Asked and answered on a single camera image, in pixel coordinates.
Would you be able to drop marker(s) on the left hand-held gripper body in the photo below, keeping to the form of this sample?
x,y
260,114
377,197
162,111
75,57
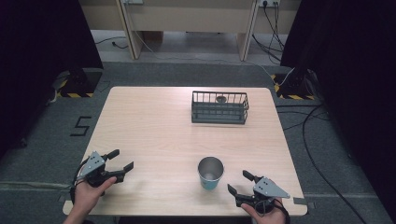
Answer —
x,y
93,163

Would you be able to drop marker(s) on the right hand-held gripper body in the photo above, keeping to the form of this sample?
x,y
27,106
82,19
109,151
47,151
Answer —
x,y
267,189

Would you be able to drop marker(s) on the teal metal cup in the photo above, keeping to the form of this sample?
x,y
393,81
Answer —
x,y
211,183

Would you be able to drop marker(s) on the person's right hand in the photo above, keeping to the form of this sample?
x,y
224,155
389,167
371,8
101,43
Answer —
x,y
269,218

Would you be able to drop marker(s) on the person's left hand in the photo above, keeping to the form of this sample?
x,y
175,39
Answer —
x,y
85,196

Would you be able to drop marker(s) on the stand base with hazard tape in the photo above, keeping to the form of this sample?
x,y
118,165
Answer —
x,y
81,81
294,84

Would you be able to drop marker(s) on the small round grey object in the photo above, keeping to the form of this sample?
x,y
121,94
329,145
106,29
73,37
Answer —
x,y
221,99

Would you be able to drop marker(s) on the black curtain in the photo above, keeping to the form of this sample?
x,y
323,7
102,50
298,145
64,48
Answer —
x,y
358,77
37,62

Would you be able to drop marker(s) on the beige desk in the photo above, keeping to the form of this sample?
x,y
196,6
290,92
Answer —
x,y
193,18

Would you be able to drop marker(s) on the white wall socket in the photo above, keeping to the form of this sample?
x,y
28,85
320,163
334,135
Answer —
x,y
269,2

